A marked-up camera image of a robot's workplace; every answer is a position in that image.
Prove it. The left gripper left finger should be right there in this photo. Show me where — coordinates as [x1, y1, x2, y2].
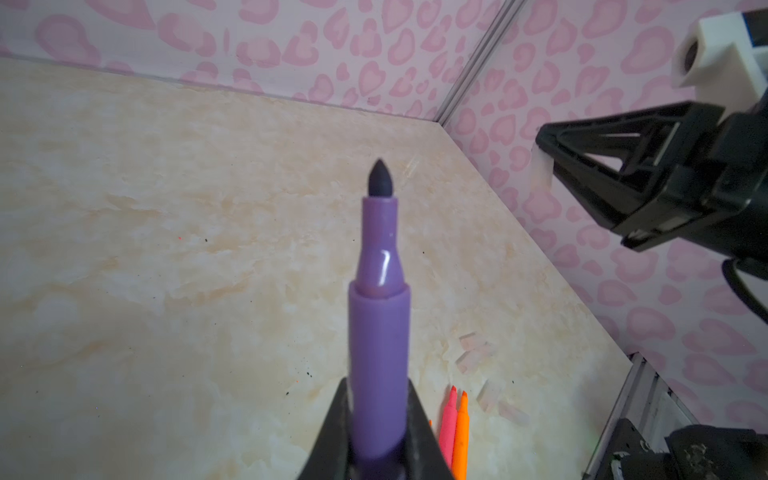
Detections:
[297, 378, 351, 480]

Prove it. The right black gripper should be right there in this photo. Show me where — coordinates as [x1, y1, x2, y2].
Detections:
[535, 96, 767, 276]

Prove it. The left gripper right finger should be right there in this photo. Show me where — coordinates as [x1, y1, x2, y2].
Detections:
[405, 380, 454, 480]

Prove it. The purple marker pen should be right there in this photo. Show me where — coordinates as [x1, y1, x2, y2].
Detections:
[348, 159, 411, 479]

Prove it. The orange marker pen left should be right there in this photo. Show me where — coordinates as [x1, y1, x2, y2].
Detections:
[451, 391, 470, 480]

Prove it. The pink marker pen upper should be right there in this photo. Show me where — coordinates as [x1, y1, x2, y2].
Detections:
[438, 386, 458, 470]

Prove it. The clear pen cap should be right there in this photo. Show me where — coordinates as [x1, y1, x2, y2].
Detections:
[498, 400, 530, 426]
[477, 379, 504, 413]
[456, 342, 497, 374]
[459, 332, 488, 352]

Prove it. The right black cable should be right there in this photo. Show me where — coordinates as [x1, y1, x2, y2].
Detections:
[719, 257, 768, 325]

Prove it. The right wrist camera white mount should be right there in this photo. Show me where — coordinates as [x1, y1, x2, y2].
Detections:
[671, 9, 767, 115]

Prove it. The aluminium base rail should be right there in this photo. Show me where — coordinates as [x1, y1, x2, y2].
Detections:
[581, 352, 698, 479]

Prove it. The aluminium frame corner post right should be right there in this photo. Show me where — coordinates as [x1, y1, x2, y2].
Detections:
[434, 0, 528, 127]

